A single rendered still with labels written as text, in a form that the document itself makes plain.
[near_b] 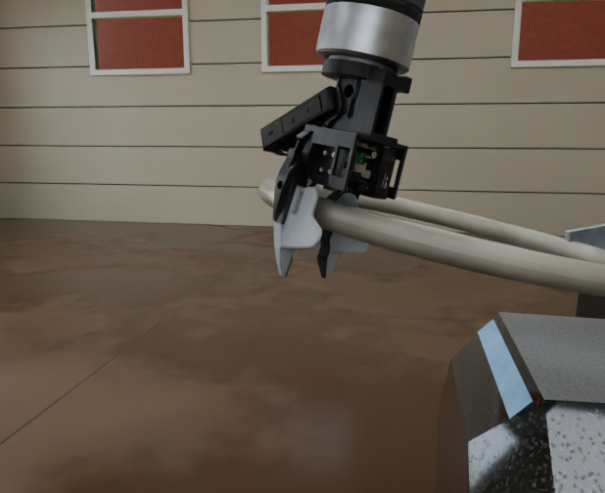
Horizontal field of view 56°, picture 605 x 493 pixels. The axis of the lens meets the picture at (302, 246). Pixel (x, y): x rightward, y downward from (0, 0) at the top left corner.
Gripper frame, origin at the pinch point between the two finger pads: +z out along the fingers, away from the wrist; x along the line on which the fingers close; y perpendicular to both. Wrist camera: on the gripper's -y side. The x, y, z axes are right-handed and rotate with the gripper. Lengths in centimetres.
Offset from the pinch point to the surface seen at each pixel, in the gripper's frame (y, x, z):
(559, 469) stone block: 19.5, 29.5, 18.5
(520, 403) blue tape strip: 11.2, 33.2, 14.9
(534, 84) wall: -307, 557, -135
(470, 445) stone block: 7.5, 30.6, 22.7
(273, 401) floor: -134, 122, 101
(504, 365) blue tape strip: 3.1, 42.5, 13.9
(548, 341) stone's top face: 5, 51, 10
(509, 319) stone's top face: -5, 56, 10
